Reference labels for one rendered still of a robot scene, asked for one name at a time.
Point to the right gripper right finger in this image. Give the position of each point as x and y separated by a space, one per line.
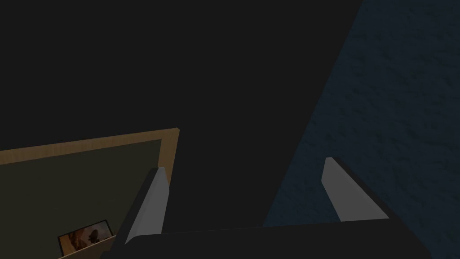
354 198

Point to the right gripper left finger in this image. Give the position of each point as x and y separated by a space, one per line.
150 208

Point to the framed picture on wall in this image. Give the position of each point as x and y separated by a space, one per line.
84 235

